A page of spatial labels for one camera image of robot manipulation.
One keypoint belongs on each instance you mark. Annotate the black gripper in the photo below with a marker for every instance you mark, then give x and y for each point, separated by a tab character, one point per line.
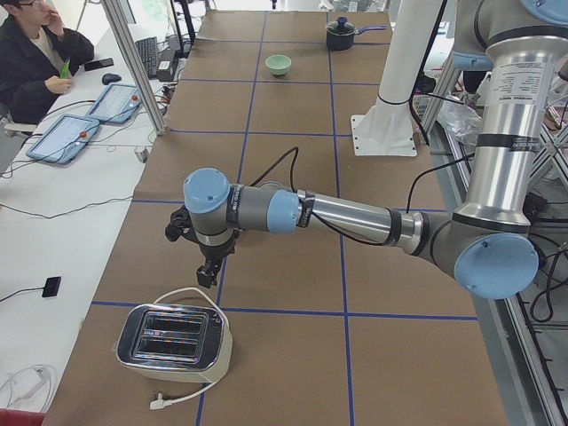
214	254

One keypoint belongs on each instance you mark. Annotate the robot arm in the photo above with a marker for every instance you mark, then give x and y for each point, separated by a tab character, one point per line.
483	245

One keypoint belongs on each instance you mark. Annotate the green bowl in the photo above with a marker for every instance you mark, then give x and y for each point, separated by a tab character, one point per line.
278	64

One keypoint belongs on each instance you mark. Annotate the silver cream toaster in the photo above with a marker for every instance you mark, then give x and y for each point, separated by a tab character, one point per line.
176	343

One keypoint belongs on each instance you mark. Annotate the small metal cylinder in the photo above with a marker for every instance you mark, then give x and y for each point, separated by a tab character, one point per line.
141	153

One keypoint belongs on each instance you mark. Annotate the small black puck device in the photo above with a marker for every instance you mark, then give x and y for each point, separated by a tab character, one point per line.
51	287

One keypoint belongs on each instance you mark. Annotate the far blue teach pendant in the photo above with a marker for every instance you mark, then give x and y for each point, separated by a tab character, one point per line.
117	103

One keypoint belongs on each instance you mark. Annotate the blue teach pendant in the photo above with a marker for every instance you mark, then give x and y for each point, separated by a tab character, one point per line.
64	140
117	103

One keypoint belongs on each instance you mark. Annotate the near blue teach pendant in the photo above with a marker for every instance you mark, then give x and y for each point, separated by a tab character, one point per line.
64	140

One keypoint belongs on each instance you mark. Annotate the black computer mouse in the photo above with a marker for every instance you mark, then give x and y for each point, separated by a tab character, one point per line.
108	78

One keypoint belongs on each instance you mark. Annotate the black keyboard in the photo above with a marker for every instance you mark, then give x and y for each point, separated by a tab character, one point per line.
148	52

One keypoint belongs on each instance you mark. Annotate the black smartphone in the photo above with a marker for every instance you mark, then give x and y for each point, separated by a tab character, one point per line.
98	64

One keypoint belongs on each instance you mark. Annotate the dark blue saucepan with lid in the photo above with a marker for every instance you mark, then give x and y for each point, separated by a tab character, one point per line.
340	33

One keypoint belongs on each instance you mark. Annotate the person in black jacket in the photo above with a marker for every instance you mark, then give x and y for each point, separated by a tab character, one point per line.
39	55

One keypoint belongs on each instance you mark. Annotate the crumpled clear plastic bag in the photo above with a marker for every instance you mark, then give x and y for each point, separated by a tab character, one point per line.
462	123

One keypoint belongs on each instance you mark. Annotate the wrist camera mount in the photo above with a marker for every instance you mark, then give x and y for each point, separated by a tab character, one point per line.
180	226

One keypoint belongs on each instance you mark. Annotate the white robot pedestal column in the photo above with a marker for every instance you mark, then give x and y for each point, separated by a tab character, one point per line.
387	127

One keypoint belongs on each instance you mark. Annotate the aluminium frame post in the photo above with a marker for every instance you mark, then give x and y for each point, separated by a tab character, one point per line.
120	27

